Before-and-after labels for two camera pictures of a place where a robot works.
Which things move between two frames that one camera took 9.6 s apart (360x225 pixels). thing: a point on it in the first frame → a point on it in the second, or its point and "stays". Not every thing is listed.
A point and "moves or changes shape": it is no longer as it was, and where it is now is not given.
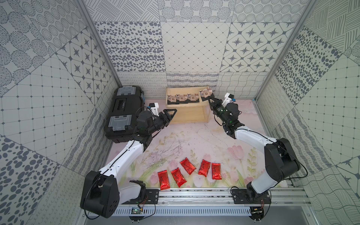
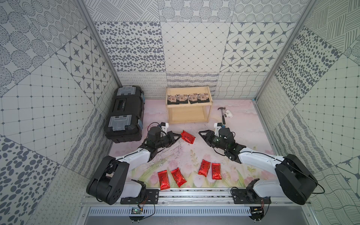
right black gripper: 212,107 → 209,134
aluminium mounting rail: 298,197 stays
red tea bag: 204,168 stays
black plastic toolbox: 121,121 stays
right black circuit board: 257,213 stays
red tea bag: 163,180 stays
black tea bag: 205,93 moves or changes shape
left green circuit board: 136,211 stays
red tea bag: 216,171 stays
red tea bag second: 178,177 stays
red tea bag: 188,166 → 187,137
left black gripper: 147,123 → 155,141
